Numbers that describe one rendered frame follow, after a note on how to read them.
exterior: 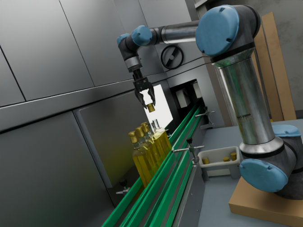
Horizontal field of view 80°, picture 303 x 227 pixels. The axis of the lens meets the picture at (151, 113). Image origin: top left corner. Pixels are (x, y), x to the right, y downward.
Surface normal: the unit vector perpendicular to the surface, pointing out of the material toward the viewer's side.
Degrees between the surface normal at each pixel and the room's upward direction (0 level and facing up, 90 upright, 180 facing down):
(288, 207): 1
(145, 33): 90
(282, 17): 90
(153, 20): 90
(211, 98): 90
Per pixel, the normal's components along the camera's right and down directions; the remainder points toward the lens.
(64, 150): 0.85, -0.25
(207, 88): -0.39, 0.27
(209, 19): -0.78, 0.25
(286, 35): -0.63, 0.34
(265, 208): -0.36, -0.92
